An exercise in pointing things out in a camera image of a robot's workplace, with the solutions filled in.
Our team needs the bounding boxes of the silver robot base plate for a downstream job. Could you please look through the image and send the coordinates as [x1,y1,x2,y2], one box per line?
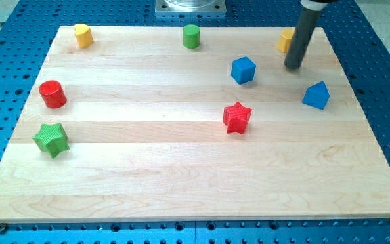
[154,0,227,16]

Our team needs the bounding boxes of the red star block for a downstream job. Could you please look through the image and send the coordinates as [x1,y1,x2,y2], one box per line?
[223,102,252,134]

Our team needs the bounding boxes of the yellow hexagon block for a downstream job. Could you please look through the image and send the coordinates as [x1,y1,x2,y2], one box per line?
[277,28,294,53]

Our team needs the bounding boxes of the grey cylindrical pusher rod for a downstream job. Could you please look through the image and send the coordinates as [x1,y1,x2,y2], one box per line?
[284,7,321,70]

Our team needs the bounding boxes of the red cylinder block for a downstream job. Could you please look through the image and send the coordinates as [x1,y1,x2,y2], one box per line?
[39,80,67,109]

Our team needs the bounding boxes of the green cylinder block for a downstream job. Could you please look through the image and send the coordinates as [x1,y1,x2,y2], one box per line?
[183,24,200,49]

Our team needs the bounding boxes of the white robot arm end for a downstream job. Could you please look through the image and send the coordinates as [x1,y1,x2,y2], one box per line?
[300,0,337,12]

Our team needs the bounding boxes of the green star block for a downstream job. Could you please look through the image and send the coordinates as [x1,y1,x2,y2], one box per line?
[32,123,70,158]

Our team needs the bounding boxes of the light wooden board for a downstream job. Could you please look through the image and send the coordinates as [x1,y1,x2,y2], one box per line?
[0,26,390,223]

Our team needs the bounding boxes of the yellow heart block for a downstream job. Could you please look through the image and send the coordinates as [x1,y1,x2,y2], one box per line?
[74,24,93,48]

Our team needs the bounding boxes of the blue cube block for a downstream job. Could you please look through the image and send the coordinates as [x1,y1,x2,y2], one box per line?
[231,56,256,85]

